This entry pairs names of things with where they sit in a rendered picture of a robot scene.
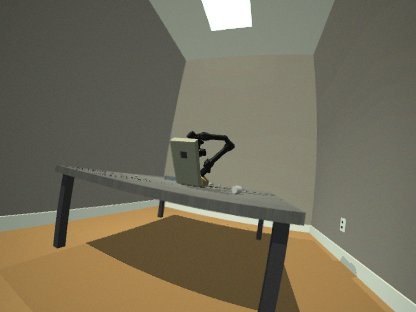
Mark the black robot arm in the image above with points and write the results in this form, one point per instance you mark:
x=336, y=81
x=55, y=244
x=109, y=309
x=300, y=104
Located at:
x=208, y=164

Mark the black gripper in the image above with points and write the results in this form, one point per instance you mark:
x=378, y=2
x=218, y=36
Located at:
x=202, y=152

